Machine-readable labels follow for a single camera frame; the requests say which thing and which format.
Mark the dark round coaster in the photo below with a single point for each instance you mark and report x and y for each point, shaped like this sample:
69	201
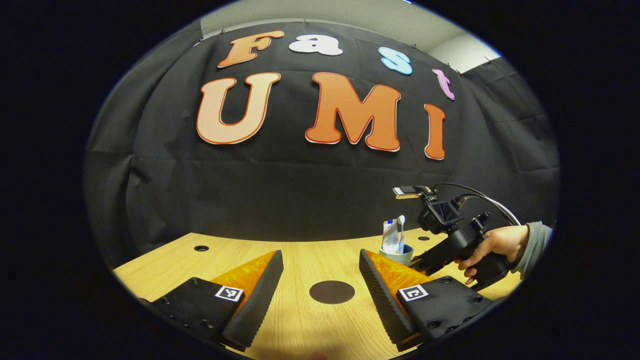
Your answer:
332	292

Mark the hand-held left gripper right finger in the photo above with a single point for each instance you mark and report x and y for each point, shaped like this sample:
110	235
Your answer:
387	305

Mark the black backdrop cloth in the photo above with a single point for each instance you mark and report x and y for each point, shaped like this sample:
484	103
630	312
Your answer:
300	195

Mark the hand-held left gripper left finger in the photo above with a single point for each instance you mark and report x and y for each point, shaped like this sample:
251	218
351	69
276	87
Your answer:
257	300

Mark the white toothbrush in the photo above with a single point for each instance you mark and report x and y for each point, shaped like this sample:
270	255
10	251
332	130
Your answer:
401	235

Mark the white toothpaste tube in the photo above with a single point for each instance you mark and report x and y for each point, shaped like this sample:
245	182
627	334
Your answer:
389	235

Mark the wooden desktop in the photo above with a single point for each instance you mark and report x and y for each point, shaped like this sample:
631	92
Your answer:
300	270

